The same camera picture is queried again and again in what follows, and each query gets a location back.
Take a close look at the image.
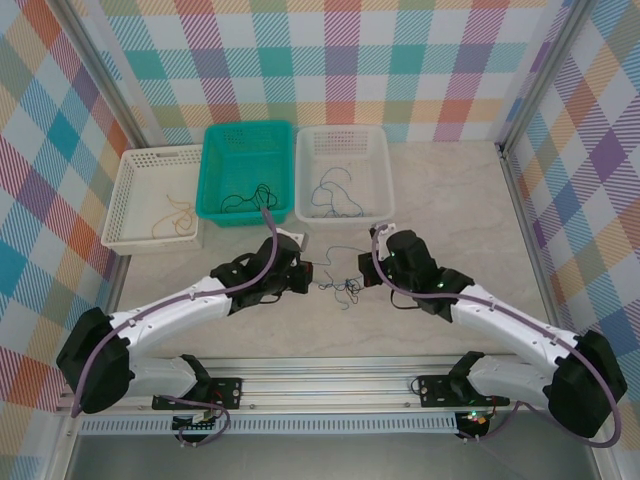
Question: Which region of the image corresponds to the thin blue cable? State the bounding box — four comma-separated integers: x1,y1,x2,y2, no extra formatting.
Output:
314,279,362,310
320,167,354,189
323,244,364,294
312,180,364,220

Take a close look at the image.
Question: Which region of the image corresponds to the thin orange cable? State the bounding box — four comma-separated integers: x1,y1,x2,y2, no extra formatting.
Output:
151,212,197,239

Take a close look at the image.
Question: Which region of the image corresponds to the white deep plastic basket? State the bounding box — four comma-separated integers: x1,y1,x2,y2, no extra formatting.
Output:
294,126,396,225

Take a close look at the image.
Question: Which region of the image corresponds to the teal plastic basket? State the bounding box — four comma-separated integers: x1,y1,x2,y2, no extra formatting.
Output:
195,121,295,230

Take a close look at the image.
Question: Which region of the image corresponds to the white shallow perforated basket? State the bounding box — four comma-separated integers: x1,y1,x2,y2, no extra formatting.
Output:
101,143,206,257

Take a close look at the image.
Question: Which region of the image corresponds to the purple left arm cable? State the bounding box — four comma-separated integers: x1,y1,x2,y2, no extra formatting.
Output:
71,208,281,449

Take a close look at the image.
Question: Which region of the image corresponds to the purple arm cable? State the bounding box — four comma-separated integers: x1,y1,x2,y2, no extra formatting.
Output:
370,232,625,447
71,208,281,449

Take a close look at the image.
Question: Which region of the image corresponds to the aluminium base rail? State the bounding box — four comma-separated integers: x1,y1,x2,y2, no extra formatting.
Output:
54,354,606,415

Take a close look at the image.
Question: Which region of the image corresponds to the white slotted cable duct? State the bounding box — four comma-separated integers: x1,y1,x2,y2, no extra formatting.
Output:
78,412,462,436

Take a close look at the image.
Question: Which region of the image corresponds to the aluminium frame post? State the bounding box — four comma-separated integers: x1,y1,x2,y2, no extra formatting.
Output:
47,412,84,480
494,0,599,156
58,0,161,147

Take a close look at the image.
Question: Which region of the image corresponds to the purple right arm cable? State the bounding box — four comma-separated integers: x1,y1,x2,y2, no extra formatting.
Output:
370,232,625,447

